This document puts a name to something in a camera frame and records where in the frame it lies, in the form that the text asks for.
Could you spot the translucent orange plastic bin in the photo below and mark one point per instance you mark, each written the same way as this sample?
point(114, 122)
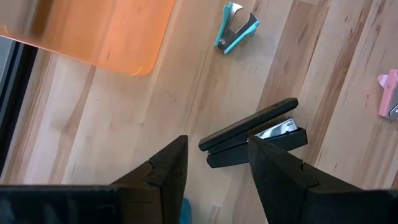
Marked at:
point(109, 34)

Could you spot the teal staple remover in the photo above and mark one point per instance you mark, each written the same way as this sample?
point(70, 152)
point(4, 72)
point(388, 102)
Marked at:
point(231, 40)

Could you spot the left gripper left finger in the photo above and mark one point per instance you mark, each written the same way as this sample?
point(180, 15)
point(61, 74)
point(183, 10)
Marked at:
point(155, 193)

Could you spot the blue plastic bin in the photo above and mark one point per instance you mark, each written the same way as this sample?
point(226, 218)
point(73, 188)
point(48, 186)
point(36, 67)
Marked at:
point(186, 213)

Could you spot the pink staple remover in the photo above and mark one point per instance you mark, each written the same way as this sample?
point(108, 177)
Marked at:
point(388, 93)

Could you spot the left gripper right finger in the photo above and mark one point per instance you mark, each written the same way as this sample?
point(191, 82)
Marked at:
point(286, 193)

